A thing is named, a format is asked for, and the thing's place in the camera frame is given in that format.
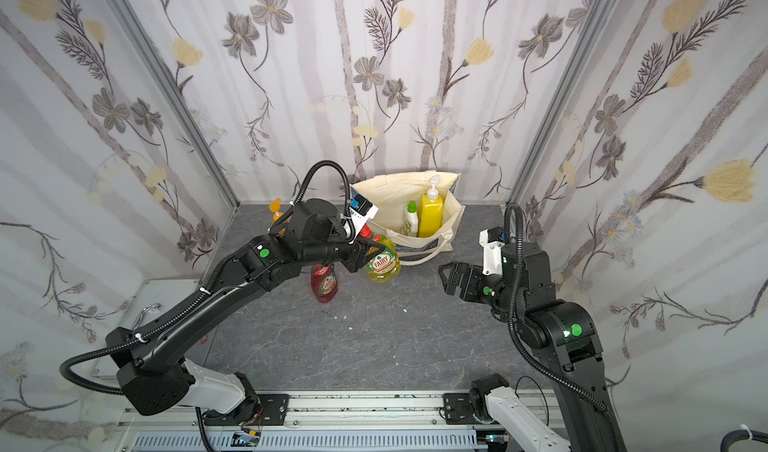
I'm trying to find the red dish soap bottle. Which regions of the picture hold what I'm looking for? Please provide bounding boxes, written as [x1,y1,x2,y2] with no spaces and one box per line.
[310,265,339,303]

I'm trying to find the green red-capped dish soap bottle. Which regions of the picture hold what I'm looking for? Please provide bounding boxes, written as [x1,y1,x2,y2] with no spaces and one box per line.
[360,225,401,283]

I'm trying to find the orange dish soap bottle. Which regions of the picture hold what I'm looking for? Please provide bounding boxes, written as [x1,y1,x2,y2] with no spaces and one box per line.
[269,198,283,224]

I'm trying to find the cream canvas starry-night shopping bag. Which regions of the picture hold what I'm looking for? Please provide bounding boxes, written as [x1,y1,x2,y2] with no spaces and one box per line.
[352,170,465,266]

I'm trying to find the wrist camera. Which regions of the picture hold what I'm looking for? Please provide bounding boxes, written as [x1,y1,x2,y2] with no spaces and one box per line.
[349,188,379,233]
[479,226,505,275]

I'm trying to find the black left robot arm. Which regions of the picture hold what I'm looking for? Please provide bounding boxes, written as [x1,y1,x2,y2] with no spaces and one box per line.
[59,199,389,425]

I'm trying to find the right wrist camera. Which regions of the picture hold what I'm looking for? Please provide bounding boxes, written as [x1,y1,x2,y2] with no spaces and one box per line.
[479,226,505,275]

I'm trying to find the white green-capped soap bottle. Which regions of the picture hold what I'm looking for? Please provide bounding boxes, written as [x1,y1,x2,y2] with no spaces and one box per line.
[401,201,419,237]

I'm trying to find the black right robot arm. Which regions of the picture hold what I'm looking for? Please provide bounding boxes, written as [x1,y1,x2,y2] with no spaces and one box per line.
[438,203,626,451]

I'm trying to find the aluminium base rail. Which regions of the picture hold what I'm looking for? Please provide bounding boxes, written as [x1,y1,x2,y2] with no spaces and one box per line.
[113,388,613,452]

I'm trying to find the yellow pump dish soap bottle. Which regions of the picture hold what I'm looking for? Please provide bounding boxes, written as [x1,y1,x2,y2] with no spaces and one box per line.
[418,175,444,238]

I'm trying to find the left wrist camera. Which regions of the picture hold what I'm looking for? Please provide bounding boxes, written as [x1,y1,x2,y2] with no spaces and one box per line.
[349,188,379,233]

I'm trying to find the grey metal box with handle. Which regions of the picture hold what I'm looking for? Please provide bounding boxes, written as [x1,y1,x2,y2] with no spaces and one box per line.
[89,278,197,386]

